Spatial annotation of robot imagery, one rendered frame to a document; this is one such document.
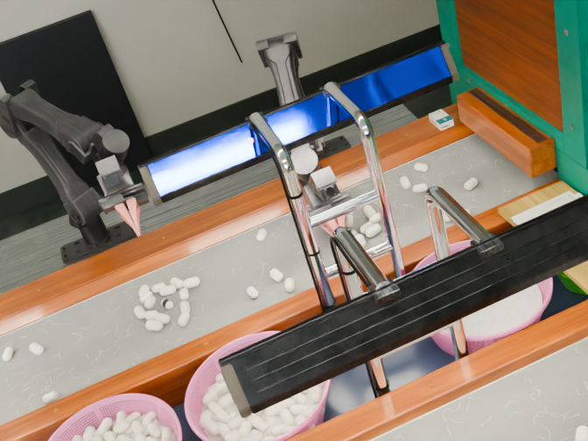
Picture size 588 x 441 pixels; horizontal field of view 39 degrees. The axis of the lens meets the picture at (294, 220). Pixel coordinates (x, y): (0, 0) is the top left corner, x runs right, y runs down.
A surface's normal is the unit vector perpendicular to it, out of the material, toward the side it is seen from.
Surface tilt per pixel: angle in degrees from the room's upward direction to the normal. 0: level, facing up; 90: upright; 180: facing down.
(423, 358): 0
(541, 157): 90
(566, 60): 90
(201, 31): 90
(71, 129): 17
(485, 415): 0
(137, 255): 0
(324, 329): 58
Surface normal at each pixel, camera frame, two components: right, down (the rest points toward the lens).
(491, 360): -0.25, -0.78
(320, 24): 0.30, 0.50
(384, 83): 0.14, 0.00
